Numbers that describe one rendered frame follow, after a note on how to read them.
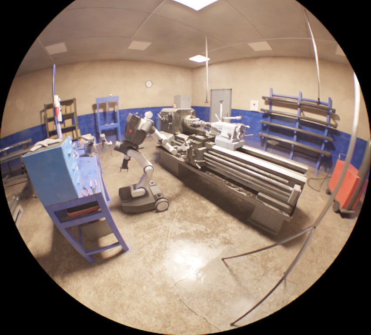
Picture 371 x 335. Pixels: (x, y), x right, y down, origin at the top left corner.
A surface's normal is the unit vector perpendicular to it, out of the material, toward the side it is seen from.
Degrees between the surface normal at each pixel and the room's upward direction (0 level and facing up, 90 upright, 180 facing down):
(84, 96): 90
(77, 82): 90
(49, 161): 90
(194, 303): 0
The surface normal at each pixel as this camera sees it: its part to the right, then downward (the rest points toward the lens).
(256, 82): -0.79, 0.20
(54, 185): 0.62, 0.27
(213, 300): 0.01, -0.94
